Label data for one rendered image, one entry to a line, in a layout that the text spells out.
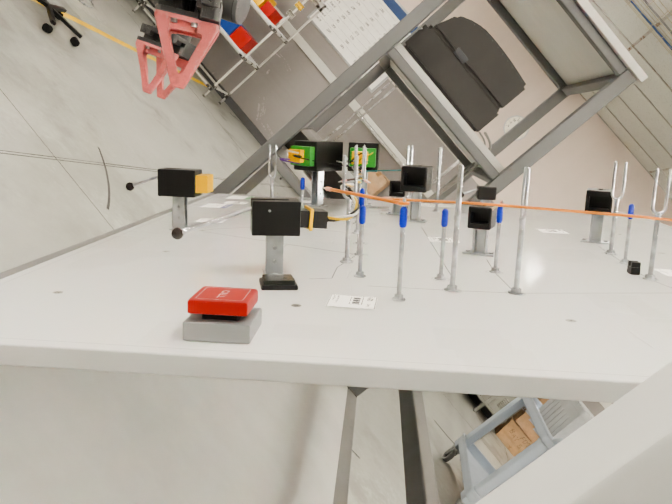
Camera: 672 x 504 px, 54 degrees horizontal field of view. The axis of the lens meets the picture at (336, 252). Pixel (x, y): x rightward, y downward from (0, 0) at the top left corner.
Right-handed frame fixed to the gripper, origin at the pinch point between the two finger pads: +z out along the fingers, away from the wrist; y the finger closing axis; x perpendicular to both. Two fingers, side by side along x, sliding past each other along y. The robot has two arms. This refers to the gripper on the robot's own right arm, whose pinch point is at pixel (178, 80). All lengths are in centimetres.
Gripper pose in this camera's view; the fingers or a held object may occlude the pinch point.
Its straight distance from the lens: 78.6
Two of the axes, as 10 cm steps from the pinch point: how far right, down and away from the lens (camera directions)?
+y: -1.6, -1.8, 9.7
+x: -9.7, -1.7, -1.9
